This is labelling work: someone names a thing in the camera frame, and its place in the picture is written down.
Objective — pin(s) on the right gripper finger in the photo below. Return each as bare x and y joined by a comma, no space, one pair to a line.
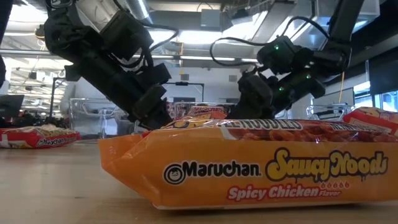
255,96

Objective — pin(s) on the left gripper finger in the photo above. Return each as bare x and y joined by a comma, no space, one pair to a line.
152,109

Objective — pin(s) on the clear plastic bin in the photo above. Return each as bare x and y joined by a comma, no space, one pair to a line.
329,112
93,118
231,109

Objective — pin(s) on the orange Saucy Noods pack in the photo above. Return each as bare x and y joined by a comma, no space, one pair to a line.
217,161

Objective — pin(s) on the yellow red ramen pack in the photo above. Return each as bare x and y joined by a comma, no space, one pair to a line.
37,140
373,124

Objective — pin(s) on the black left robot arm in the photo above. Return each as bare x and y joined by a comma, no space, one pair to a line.
62,37

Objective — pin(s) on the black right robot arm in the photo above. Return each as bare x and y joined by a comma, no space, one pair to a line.
335,59

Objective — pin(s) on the grey partition panel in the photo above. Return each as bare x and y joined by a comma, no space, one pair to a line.
329,98

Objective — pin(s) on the long ceiling light strip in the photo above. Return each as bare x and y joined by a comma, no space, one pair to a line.
202,58

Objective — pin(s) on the dark desk clutter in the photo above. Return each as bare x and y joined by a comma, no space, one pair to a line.
31,119

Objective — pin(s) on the black computer monitor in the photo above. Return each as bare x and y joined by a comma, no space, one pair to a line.
11,107

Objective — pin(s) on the grey wall box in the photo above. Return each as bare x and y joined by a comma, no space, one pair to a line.
184,77
233,78

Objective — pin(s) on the black metal stand frame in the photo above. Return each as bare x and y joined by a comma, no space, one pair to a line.
51,99
186,83

